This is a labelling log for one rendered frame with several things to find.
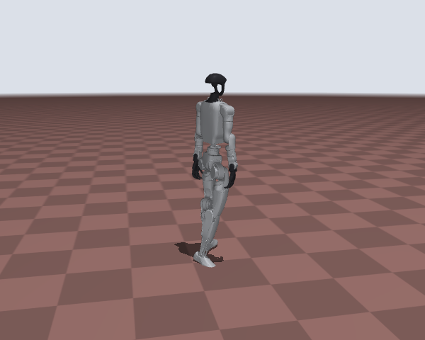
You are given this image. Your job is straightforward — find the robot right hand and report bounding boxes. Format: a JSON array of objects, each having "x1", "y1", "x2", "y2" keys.
[{"x1": 224, "y1": 164, "x2": 237, "y2": 188}]

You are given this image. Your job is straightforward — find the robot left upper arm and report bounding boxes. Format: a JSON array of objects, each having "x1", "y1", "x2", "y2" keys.
[{"x1": 195, "y1": 101, "x2": 202, "y2": 137}]

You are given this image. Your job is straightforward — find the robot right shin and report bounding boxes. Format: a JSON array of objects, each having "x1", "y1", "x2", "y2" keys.
[{"x1": 199, "y1": 210, "x2": 220, "y2": 258}]

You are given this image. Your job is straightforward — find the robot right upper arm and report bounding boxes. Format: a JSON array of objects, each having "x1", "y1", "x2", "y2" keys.
[{"x1": 220, "y1": 104, "x2": 234, "y2": 144}]

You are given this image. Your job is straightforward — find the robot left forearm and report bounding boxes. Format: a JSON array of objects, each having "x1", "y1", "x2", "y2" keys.
[{"x1": 193, "y1": 133, "x2": 203, "y2": 160}]

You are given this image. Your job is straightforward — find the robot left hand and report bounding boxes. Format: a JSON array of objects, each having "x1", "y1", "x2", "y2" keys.
[{"x1": 192, "y1": 154, "x2": 203, "y2": 180}]

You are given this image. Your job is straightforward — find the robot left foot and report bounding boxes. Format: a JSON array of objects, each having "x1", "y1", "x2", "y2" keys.
[{"x1": 206, "y1": 239, "x2": 218, "y2": 251}]

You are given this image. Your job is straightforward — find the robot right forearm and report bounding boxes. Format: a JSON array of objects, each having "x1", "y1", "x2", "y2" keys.
[{"x1": 225, "y1": 135, "x2": 238, "y2": 170}]

